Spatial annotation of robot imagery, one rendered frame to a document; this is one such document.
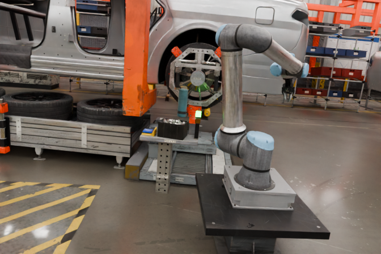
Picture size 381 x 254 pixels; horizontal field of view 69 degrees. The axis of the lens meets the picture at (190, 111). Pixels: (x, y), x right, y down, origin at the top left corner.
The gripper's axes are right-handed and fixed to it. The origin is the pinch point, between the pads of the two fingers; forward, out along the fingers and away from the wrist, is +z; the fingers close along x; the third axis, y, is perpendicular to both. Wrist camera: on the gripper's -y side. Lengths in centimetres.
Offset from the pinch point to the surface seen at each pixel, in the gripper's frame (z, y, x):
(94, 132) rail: 15, 32, -161
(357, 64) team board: 211, -591, 156
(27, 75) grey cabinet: 59, -229, -548
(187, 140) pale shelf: 11, 42, -69
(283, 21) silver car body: -39, -83, -6
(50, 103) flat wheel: -6, 17, -215
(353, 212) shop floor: 83, 25, 47
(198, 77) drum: -10, -25, -77
